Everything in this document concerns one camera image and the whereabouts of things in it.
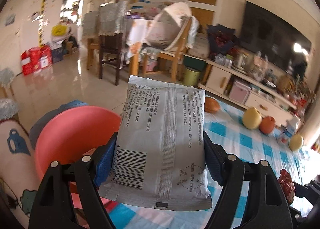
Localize brown bun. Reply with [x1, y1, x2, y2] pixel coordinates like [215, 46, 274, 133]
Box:
[204, 97, 220, 114]

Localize giraffe height chart sticker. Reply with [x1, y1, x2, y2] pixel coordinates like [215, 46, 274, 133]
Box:
[38, 0, 47, 47]

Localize white tv cabinet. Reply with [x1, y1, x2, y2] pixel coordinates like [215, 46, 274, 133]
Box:
[199, 59, 296, 127]

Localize yellow pear left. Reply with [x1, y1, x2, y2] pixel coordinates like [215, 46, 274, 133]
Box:
[242, 107, 262, 130]

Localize pink plastic bucket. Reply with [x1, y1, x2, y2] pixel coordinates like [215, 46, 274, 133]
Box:
[34, 105, 122, 182]

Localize green trash can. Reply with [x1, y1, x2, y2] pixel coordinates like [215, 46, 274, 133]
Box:
[183, 67, 201, 87]

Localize dark wooden chair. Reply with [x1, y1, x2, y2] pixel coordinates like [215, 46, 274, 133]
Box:
[98, 1, 127, 86]

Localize light wooden chair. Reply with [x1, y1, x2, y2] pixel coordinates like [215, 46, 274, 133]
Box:
[142, 17, 192, 83]

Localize black television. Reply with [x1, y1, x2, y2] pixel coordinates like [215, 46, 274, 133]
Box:
[239, 1, 311, 79]

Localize blue round stool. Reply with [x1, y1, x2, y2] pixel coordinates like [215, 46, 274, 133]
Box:
[29, 100, 88, 149]

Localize large white wet-wipes pack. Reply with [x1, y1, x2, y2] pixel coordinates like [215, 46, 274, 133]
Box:
[98, 76, 212, 211]

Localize pink storage box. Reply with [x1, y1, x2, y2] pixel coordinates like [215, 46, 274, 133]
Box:
[229, 80, 250, 104]

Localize red black snack wrapper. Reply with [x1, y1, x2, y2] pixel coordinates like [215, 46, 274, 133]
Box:
[278, 169, 296, 205]

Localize red apple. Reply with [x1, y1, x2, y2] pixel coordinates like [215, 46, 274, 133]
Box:
[259, 116, 276, 135]

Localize yellow pear right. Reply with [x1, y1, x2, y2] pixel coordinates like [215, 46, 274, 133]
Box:
[289, 133, 304, 152]

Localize blue white checkered tablecloth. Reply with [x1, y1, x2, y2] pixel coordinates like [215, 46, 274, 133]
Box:
[109, 101, 319, 228]

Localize yellow pear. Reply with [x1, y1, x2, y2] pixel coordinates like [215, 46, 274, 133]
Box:
[242, 107, 262, 130]
[289, 133, 304, 152]

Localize white patterned sofa cushion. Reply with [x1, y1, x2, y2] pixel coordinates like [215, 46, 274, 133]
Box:
[1, 120, 40, 228]

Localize red gift boxes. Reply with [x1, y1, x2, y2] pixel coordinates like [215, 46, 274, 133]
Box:
[21, 45, 53, 76]

